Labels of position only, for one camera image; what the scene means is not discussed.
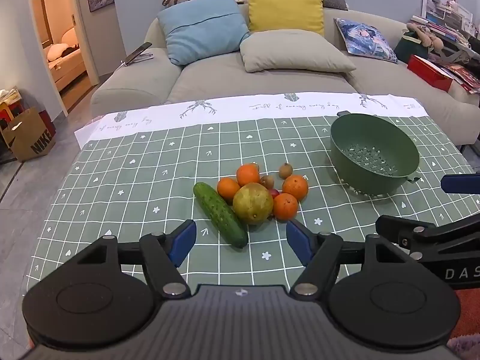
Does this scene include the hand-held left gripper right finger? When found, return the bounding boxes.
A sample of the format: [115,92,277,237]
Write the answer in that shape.
[286,219,411,300]

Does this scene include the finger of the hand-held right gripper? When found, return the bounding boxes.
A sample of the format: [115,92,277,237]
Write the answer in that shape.
[376,215,480,262]
[440,173,480,194]

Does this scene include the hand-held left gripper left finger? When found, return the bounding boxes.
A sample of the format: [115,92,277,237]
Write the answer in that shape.
[71,219,197,300]

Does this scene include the orange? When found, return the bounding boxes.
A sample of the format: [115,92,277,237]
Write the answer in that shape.
[217,177,241,201]
[272,192,299,221]
[236,163,261,187]
[282,175,309,201]

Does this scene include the green cucumber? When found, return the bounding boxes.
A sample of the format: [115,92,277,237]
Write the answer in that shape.
[193,182,249,249]

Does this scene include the yellow-green pear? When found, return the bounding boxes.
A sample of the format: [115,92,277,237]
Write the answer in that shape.
[232,182,274,226]

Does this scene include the green colander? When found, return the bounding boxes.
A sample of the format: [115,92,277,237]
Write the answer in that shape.
[330,110,422,196]

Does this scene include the green checked tablecloth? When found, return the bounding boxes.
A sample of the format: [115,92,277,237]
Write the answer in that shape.
[26,92,475,308]

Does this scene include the red magazines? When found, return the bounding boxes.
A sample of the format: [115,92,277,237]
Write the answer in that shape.
[442,64,480,94]

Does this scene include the dark green bag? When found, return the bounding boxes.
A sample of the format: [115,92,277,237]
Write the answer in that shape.
[394,30,430,64]

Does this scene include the beige plush toy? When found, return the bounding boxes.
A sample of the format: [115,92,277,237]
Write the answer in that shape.
[407,22,445,51]

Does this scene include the beige sofa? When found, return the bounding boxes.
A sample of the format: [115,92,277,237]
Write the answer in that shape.
[90,5,480,147]

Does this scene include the white shelf with books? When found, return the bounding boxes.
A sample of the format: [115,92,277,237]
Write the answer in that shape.
[410,0,475,46]

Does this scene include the printed blue pillow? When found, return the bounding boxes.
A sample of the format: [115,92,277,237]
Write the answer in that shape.
[334,17,399,64]

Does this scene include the brown paper bag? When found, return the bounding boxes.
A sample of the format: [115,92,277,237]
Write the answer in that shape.
[2,107,57,163]

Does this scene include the silver phone stand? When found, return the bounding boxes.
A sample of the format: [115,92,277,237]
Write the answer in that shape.
[121,52,154,67]

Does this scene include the beige pillow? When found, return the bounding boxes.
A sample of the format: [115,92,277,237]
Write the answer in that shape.
[239,30,357,74]

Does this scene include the dark phone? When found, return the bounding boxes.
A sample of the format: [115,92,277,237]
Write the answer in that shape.
[125,42,152,62]

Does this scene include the bed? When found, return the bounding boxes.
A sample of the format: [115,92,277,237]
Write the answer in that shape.
[43,26,89,92]

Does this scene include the red black box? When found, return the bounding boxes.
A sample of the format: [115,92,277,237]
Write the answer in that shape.
[0,101,25,131]

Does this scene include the stack of papers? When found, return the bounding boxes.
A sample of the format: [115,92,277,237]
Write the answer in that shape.
[0,88,22,105]

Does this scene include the white bed pillow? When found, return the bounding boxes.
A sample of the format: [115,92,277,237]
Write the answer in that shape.
[47,43,70,61]

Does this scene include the yellow pillow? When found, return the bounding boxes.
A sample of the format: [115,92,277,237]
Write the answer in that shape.
[247,0,325,37]

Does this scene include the white door frame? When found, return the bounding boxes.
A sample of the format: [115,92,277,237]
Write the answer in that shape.
[11,0,100,117]

